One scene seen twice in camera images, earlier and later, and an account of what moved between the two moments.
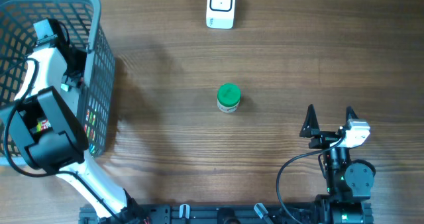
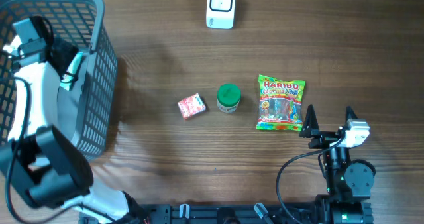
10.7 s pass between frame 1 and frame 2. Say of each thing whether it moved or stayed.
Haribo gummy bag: moved
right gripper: stayed
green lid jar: stayed
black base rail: stayed
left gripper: moved
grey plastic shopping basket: stayed
